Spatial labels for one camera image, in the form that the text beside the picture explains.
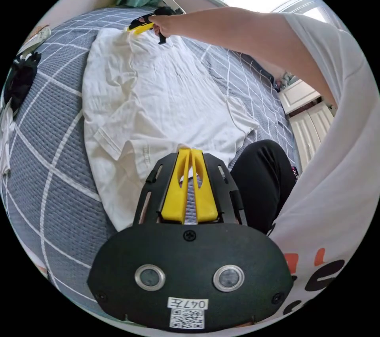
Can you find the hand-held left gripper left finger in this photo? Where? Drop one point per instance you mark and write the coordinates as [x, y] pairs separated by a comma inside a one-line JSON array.
[[175, 194]]

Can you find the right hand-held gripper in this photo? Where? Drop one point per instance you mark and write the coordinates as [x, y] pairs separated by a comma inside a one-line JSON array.
[[165, 11]]

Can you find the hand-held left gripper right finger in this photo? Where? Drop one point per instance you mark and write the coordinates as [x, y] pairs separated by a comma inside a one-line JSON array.
[[205, 197]]

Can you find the white short sleeve shirt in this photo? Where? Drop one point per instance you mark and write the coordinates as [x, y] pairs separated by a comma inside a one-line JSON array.
[[166, 99]]

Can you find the person's right forearm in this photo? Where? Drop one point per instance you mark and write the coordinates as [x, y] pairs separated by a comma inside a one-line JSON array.
[[252, 34]]

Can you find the person's right hand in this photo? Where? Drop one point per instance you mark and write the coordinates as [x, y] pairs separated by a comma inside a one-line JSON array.
[[166, 24]]

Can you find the person's body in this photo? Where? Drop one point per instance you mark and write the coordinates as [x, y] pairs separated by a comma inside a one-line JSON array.
[[326, 194]]

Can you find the pile of clothes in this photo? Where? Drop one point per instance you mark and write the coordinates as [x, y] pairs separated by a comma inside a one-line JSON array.
[[20, 81]]

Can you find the white cupboard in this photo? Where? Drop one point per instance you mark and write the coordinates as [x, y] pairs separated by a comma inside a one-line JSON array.
[[308, 117]]

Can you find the bed with grey checked quilt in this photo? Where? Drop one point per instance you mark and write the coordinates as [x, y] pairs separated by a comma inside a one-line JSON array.
[[44, 141]]

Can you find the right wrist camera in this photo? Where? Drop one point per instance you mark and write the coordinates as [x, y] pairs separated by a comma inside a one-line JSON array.
[[173, 3]]

